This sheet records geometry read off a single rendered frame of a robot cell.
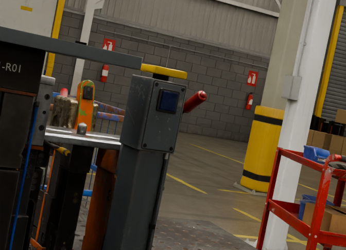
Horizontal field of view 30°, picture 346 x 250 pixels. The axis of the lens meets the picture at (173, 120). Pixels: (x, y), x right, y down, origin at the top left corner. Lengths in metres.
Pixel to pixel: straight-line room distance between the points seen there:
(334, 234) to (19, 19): 6.70
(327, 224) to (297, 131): 1.91
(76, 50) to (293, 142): 4.25
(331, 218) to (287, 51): 5.21
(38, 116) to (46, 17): 8.18
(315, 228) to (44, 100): 2.25
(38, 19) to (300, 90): 5.02
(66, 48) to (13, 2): 8.28
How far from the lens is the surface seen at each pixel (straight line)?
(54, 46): 0.87
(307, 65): 5.06
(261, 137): 8.21
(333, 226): 3.25
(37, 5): 9.23
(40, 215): 1.56
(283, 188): 5.09
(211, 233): 2.08
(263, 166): 8.21
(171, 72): 1.00
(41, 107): 1.08
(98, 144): 1.27
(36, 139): 1.09
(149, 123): 0.99
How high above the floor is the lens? 1.13
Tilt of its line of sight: 3 degrees down
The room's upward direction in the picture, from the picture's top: 11 degrees clockwise
